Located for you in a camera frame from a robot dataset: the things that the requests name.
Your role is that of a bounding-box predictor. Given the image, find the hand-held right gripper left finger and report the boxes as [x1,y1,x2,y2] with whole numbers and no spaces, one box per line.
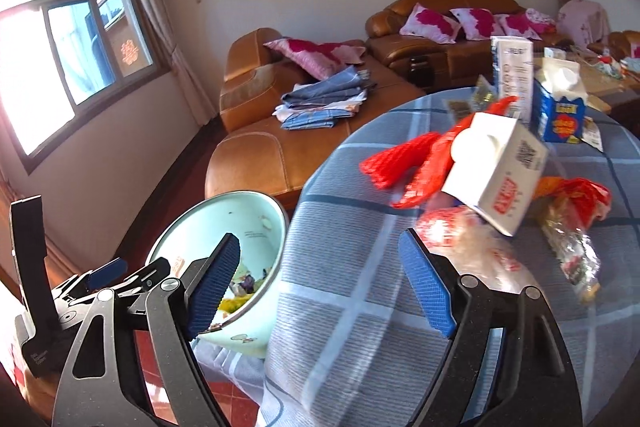
[52,233,241,427]

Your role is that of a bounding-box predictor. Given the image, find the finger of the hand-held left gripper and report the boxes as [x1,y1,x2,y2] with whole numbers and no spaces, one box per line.
[10,196,58,333]
[87,257,128,288]

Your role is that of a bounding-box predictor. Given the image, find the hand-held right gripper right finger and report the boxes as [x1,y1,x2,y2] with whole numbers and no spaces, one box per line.
[399,228,583,427]

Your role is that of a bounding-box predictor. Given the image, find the yellow plastic bag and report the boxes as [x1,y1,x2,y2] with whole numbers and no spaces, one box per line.
[217,297,251,315]

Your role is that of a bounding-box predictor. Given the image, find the red white snack wrapper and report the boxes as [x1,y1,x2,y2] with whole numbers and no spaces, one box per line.
[415,206,531,288]

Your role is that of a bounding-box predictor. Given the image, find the mint green trash bin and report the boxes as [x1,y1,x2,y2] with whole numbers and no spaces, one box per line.
[145,190,290,360]

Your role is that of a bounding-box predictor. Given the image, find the red mesh net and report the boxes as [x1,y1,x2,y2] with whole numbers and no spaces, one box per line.
[360,96,518,210]

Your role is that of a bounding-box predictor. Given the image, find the white red label carton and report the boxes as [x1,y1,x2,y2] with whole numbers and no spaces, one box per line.
[441,112,550,237]

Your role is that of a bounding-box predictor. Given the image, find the blue milk carton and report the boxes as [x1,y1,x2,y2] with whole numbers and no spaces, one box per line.
[531,57,588,144]

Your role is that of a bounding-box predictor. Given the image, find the round table with plaid cloth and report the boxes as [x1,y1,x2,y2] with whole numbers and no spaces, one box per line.
[192,84,640,427]

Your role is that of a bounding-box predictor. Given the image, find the brown leather chaise sofa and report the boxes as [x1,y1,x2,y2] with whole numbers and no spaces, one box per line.
[206,28,426,212]

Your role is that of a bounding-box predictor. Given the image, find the clear crinkled plastic wrapper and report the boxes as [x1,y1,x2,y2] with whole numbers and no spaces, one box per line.
[542,202,603,303]

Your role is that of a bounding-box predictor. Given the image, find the gold foil wrapper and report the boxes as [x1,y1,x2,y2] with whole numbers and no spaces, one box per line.
[472,76,498,102]

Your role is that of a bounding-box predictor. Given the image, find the window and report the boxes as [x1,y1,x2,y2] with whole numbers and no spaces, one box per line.
[0,0,168,172]

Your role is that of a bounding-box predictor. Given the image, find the folded blue plaid clothes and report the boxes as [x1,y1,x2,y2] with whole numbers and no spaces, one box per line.
[272,66,378,130]

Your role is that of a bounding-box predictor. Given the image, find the small white box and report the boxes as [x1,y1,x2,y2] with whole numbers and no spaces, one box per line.
[580,117,606,152]

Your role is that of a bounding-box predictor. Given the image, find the tall white carton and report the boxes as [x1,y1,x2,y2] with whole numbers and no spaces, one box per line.
[490,35,535,122]

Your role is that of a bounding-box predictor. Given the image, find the beige curtain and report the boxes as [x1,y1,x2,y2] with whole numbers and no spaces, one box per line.
[37,0,213,128]

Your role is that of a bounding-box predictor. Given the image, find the pink floral pillow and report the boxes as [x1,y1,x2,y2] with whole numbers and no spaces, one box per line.
[495,13,543,40]
[450,8,506,40]
[398,3,461,44]
[263,38,368,80]

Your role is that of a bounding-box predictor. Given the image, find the wooden coffee table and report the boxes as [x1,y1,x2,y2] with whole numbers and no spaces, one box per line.
[535,49,640,128]

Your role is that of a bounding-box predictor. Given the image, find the pink floral cloth bundle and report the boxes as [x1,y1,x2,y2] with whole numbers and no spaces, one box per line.
[525,8,557,32]

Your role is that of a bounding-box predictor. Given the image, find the pale pink cloth cover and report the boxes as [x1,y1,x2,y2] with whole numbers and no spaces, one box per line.
[557,0,612,48]

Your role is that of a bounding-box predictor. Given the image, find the brown leather armchair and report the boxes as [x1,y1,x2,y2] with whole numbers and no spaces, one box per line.
[587,31,640,62]

